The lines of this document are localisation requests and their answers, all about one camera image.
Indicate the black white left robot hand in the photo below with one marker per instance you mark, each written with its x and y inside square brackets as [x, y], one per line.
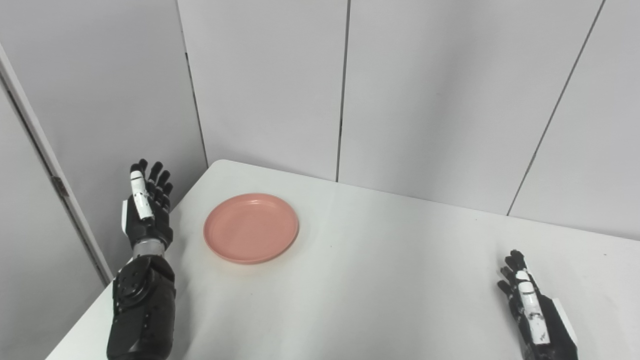
[147, 212]

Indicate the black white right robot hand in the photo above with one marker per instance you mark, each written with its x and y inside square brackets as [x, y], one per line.
[540, 320]

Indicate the pink round plate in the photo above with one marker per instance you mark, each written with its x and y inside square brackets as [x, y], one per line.
[250, 229]

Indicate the metal door hinge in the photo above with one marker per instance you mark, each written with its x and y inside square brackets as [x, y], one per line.
[60, 186]

